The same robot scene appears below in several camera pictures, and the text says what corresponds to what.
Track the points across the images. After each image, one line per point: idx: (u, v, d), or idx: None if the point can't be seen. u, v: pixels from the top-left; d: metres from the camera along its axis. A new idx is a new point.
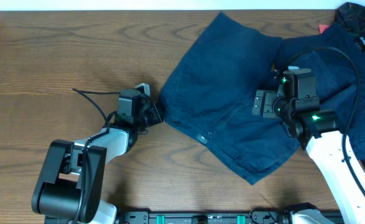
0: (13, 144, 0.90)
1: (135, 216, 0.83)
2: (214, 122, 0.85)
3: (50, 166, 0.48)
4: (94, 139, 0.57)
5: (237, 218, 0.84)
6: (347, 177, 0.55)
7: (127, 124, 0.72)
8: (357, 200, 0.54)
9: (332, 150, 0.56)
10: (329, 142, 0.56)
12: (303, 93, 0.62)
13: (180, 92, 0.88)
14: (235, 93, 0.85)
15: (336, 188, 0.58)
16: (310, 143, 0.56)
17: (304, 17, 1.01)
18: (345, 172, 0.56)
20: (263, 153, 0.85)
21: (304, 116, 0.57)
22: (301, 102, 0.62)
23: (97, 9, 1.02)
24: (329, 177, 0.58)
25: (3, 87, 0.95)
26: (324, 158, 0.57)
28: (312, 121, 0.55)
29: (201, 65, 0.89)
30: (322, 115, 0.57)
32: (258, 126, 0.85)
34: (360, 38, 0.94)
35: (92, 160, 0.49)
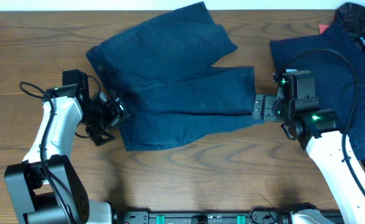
0: (12, 144, 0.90)
1: (134, 216, 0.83)
2: (135, 84, 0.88)
3: (21, 195, 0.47)
4: (45, 139, 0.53)
5: (237, 218, 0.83)
6: (347, 177, 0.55)
7: (71, 87, 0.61)
8: (357, 200, 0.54)
9: (332, 150, 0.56)
10: (328, 142, 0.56)
12: (302, 94, 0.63)
13: (122, 46, 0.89)
14: (166, 74, 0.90)
15: (336, 188, 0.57)
16: (310, 143, 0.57)
17: (304, 17, 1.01)
18: (345, 172, 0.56)
20: (158, 128, 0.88)
21: (304, 117, 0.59)
22: (301, 102, 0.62)
23: (97, 9, 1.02)
24: (329, 177, 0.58)
25: (3, 86, 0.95)
26: (324, 158, 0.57)
28: (312, 121, 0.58)
29: (155, 35, 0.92)
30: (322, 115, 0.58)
32: (165, 107, 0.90)
34: (360, 38, 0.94)
35: (58, 173, 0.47)
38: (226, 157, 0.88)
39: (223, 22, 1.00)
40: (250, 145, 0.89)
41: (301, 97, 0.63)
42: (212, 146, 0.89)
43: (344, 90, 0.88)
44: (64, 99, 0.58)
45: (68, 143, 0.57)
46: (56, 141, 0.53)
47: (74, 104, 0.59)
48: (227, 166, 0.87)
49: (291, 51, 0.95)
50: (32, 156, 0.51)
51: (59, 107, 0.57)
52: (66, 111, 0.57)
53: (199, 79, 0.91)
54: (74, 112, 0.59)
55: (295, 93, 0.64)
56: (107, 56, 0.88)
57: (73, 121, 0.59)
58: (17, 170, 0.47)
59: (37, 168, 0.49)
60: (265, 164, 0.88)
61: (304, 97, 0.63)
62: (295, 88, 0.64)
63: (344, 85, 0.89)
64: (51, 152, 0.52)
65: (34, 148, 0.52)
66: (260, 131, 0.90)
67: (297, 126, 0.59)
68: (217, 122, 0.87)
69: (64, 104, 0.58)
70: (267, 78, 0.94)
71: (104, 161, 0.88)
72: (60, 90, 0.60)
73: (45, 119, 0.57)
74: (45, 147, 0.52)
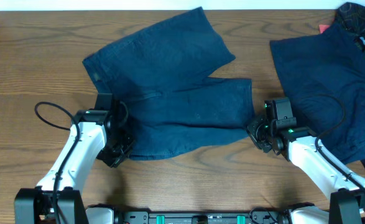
0: (12, 144, 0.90)
1: (135, 216, 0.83)
2: (129, 93, 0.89)
3: (25, 220, 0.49)
4: (64, 167, 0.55)
5: (237, 218, 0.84)
6: (319, 158, 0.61)
7: (99, 113, 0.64)
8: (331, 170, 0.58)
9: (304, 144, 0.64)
10: (302, 139, 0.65)
12: (281, 116, 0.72)
13: (118, 55, 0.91)
14: (163, 84, 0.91)
15: (316, 173, 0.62)
16: (290, 148, 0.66)
17: (304, 17, 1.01)
18: (318, 156, 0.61)
20: (152, 140, 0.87)
21: (283, 133, 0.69)
22: (281, 122, 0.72)
23: (96, 9, 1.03)
24: (310, 169, 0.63)
25: (3, 86, 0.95)
26: (301, 152, 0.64)
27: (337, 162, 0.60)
28: (289, 134, 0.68)
29: (152, 44, 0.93)
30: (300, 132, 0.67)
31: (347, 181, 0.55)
32: (160, 119, 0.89)
34: (360, 38, 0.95)
35: (66, 208, 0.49)
38: (226, 157, 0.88)
39: (223, 22, 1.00)
40: (251, 145, 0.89)
41: (281, 117, 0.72)
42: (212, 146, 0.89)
43: (344, 90, 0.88)
44: (91, 126, 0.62)
45: (84, 172, 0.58)
46: (73, 171, 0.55)
47: (100, 133, 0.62)
48: (227, 166, 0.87)
49: (291, 51, 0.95)
50: (46, 182, 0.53)
51: (84, 134, 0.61)
52: (91, 139, 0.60)
53: (196, 91, 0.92)
54: (97, 142, 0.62)
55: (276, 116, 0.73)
56: (102, 65, 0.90)
57: (94, 149, 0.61)
58: (27, 196, 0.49)
59: (48, 196, 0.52)
60: (265, 164, 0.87)
61: (284, 117, 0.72)
62: (275, 111, 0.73)
63: (344, 85, 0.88)
64: (66, 182, 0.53)
65: (51, 174, 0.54)
66: None
67: (278, 142, 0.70)
68: (213, 135, 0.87)
69: (92, 129, 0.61)
70: (267, 78, 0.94)
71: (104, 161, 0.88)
72: (88, 114, 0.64)
73: (68, 144, 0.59)
74: (61, 175, 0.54)
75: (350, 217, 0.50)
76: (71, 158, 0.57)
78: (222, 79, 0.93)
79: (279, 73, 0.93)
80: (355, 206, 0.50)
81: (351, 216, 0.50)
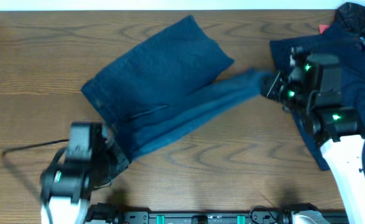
0: (13, 144, 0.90)
1: (134, 216, 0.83)
2: (132, 113, 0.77)
3: None
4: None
5: (237, 218, 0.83)
6: (360, 185, 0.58)
7: (74, 170, 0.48)
8: None
9: (350, 157, 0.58)
10: (347, 150, 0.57)
12: (326, 88, 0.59)
13: (116, 75, 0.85)
14: (166, 95, 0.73)
15: (346, 193, 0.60)
16: (326, 145, 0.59)
17: (304, 17, 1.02)
18: (359, 180, 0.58)
20: (152, 135, 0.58)
21: (323, 114, 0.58)
22: (323, 96, 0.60)
23: (97, 9, 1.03)
24: (340, 183, 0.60)
25: (4, 86, 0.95)
26: (342, 165, 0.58)
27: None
28: (332, 121, 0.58)
29: (148, 58, 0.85)
30: (343, 118, 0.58)
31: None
32: (165, 115, 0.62)
34: (360, 38, 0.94)
35: None
38: (226, 157, 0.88)
39: (223, 22, 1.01)
40: (251, 145, 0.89)
41: (324, 91, 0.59)
42: (211, 146, 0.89)
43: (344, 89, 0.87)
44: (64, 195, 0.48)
45: None
46: None
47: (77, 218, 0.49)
48: (227, 166, 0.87)
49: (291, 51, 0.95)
50: None
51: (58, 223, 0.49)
52: None
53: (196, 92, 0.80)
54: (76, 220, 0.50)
55: (318, 84, 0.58)
56: (102, 89, 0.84)
57: None
58: None
59: None
60: (265, 164, 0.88)
61: (329, 90, 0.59)
62: (319, 79, 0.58)
63: (346, 84, 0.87)
64: None
65: None
66: (260, 131, 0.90)
67: (314, 124, 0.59)
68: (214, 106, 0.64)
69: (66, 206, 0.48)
70: None
71: None
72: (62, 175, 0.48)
73: None
74: None
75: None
76: None
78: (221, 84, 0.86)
79: None
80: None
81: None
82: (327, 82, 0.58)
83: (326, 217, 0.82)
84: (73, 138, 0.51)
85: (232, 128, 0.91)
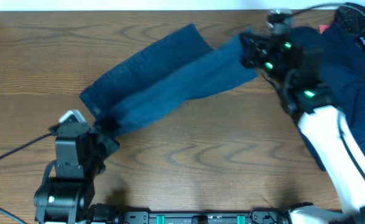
0: (13, 144, 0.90)
1: (135, 216, 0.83)
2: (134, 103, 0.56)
3: None
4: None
5: (237, 218, 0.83)
6: (339, 155, 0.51)
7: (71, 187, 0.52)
8: (352, 178, 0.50)
9: (327, 127, 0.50)
10: (323, 121, 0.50)
12: (304, 67, 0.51)
13: (114, 83, 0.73)
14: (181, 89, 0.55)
15: (329, 165, 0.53)
16: (303, 120, 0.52)
17: (303, 17, 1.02)
18: (338, 148, 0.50)
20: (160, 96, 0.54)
21: (298, 91, 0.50)
22: (301, 75, 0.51)
23: (96, 9, 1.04)
24: (322, 154, 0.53)
25: (4, 87, 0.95)
26: (319, 134, 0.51)
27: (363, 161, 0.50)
28: (307, 98, 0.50)
29: (148, 65, 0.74)
30: (318, 89, 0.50)
31: None
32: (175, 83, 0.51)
34: (360, 38, 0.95)
35: None
38: (226, 157, 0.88)
39: (222, 22, 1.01)
40: (251, 145, 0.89)
41: (303, 70, 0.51)
42: (211, 146, 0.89)
43: (346, 89, 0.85)
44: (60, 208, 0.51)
45: None
46: None
47: None
48: (227, 166, 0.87)
49: None
50: None
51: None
52: None
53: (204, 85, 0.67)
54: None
55: (296, 63, 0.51)
56: (101, 96, 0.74)
57: None
58: None
59: None
60: (265, 164, 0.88)
61: (307, 70, 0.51)
62: (298, 59, 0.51)
63: (345, 84, 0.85)
64: None
65: None
66: (260, 131, 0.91)
67: (290, 104, 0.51)
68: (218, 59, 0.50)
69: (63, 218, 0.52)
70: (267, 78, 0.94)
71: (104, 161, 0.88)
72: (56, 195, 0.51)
73: None
74: None
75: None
76: None
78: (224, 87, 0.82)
79: None
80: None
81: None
82: (307, 58, 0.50)
83: None
84: (62, 154, 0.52)
85: (232, 128, 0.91)
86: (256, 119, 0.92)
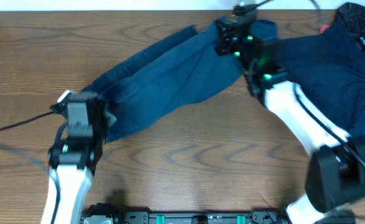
0: (13, 143, 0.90)
1: (134, 216, 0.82)
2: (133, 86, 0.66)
3: None
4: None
5: (237, 218, 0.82)
6: (298, 112, 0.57)
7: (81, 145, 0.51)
8: (312, 127, 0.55)
9: (285, 97, 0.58)
10: (280, 92, 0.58)
12: (264, 59, 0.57)
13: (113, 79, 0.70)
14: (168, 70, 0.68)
15: (295, 126, 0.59)
16: (267, 96, 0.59)
17: (304, 17, 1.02)
18: (296, 108, 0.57)
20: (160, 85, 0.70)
21: (258, 76, 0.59)
22: (262, 65, 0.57)
23: (97, 9, 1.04)
24: (288, 119, 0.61)
25: (4, 86, 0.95)
26: (278, 105, 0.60)
27: (321, 116, 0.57)
28: (265, 81, 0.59)
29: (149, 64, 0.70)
30: (275, 74, 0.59)
31: (327, 134, 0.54)
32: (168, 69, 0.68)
34: (360, 38, 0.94)
35: None
38: (226, 157, 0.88)
39: None
40: (251, 145, 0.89)
41: (263, 61, 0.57)
42: (212, 146, 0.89)
43: (344, 91, 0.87)
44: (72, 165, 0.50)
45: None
46: None
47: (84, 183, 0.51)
48: (227, 166, 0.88)
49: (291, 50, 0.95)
50: None
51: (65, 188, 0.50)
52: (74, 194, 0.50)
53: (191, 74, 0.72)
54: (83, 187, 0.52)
55: (257, 56, 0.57)
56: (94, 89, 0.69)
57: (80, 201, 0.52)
58: None
59: None
60: (265, 164, 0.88)
61: (268, 60, 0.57)
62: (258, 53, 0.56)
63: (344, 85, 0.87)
64: None
65: None
66: (260, 131, 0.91)
67: (254, 88, 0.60)
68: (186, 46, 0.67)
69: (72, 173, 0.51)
70: None
71: (104, 161, 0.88)
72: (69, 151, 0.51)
73: (50, 201, 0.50)
74: None
75: (331, 185, 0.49)
76: None
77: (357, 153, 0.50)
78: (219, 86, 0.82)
79: None
80: (334, 165, 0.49)
81: (328, 176, 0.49)
82: (265, 50, 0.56)
83: None
84: (73, 114, 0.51)
85: (232, 127, 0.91)
86: (256, 119, 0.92)
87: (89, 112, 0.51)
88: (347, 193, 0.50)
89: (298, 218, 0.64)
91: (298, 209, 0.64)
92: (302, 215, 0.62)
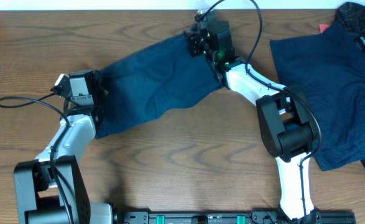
0: (13, 144, 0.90)
1: (134, 216, 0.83)
2: (133, 90, 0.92)
3: (26, 190, 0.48)
4: (58, 142, 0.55)
5: (237, 218, 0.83)
6: (248, 79, 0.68)
7: (87, 107, 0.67)
8: (255, 86, 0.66)
9: (239, 71, 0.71)
10: (234, 67, 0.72)
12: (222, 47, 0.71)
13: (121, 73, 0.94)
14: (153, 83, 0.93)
15: (249, 92, 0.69)
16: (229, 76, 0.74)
17: (304, 17, 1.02)
18: (247, 77, 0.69)
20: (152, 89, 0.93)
21: (220, 65, 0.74)
22: (222, 55, 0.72)
23: (96, 9, 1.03)
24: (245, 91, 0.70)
25: (3, 86, 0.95)
26: (236, 77, 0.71)
27: (266, 79, 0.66)
28: (226, 65, 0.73)
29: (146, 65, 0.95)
30: (235, 62, 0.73)
31: (268, 89, 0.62)
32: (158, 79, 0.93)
34: (360, 38, 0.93)
35: (65, 172, 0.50)
38: (226, 157, 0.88)
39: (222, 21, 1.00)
40: (251, 145, 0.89)
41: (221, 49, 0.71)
42: (212, 146, 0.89)
43: (344, 90, 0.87)
44: (81, 116, 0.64)
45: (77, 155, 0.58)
46: (66, 146, 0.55)
47: (88, 121, 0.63)
48: (227, 166, 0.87)
49: (290, 50, 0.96)
50: (42, 155, 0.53)
51: (75, 121, 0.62)
52: (81, 124, 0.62)
53: (173, 83, 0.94)
54: (88, 129, 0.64)
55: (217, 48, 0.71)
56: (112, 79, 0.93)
57: (83, 135, 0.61)
58: (24, 167, 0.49)
59: (45, 169, 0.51)
60: (265, 164, 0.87)
61: (227, 50, 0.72)
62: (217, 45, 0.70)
63: (344, 85, 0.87)
64: (61, 154, 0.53)
65: (46, 150, 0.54)
66: (260, 131, 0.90)
67: (218, 74, 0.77)
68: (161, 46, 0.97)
69: (79, 119, 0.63)
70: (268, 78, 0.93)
71: (104, 161, 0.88)
72: (79, 110, 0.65)
73: (59, 130, 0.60)
74: (56, 150, 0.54)
75: (275, 121, 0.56)
76: (63, 141, 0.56)
77: (294, 96, 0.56)
78: (206, 88, 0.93)
79: (280, 73, 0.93)
80: (273, 106, 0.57)
81: (268, 115, 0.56)
82: (221, 44, 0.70)
83: (326, 219, 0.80)
84: (74, 87, 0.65)
85: (232, 127, 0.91)
86: (256, 119, 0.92)
87: (88, 83, 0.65)
88: (291, 135, 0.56)
89: (288, 208, 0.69)
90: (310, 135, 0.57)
91: (284, 200, 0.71)
92: (290, 202, 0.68)
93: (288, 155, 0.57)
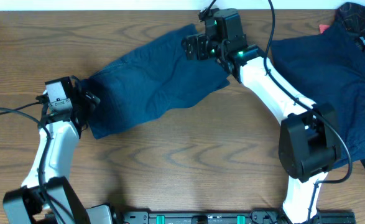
0: (13, 144, 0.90)
1: (134, 216, 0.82)
2: (132, 92, 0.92)
3: (20, 219, 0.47)
4: (43, 162, 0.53)
5: (237, 218, 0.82)
6: (268, 84, 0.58)
7: (65, 111, 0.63)
8: (278, 95, 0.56)
9: (257, 70, 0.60)
10: (252, 66, 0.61)
12: (232, 35, 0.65)
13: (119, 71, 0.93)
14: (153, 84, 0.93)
15: (266, 97, 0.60)
16: (242, 73, 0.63)
17: (303, 17, 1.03)
18: (267, 81, 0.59)
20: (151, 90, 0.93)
21: (232, 55, 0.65)
22: (231, 42, 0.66)
23: (96, 9, 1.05)
24: (262, 93, 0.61)
25: (2, 86, 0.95)
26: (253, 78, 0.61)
27: (290, 88, 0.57)
28: (238, 56, 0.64)
29: (145, 64, 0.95)
30: (247, 52, 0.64)
31: (295, 104, 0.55)
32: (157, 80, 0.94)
34: (360, 38, 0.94)
35: (58, 195, 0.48)
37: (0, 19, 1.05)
38: (225, 157, 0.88)
39: None
40: (251, 145, 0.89)
41: (231, 37, 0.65)
42: (211, 146, 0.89)
43: (344, 90, 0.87)
44: (61, 123, 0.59)
45: (66, 170, 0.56)
46: (53, 164, 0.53)
47: (69, 127, 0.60)
48: (227, 166, 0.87)
49: (290, 50, 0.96)
50: (30, 180, 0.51)
51: (55, 132, 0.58)
52: (63, 134, 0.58)
53: (173, 84, 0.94)
54: (71, 135, 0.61)
55: (226, 36, 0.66)
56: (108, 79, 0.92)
57: (69, 145, 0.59)
58: (13, 196, 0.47)
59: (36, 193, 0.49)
60: (265, 164, 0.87)
61: (235, 37, 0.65)
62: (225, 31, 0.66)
63: (344, 84, 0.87)
64: (50, 175, 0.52)
65: (32, 173, 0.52)
66: (260, 131, 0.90)
67: (229, 65, 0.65)
68: (161, 45, 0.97)
69: (61, 128, 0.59)
70: None
71: (104, 162, 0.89)
72: (55, 114, 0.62)
73: (40, 145, 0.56)
74: (43, 171, 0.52)
75: (301, 145, 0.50)
76: (50, 158, 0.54)
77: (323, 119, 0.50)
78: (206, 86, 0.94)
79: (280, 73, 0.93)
80: (302, 129, 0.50)
81: (296, 140, 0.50)
82: (230, 30, 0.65)
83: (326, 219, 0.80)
84: (50, 93, 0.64)
85: (232, 127, 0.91)
86: (255, 119, 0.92)
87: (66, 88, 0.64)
88: (314, 156, 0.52)
89: (291, 211, 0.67)
90: (333, 159, 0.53)
91: (289, 200, 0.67)
92: (293, 206, 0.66)
93: (306, 176, 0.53)
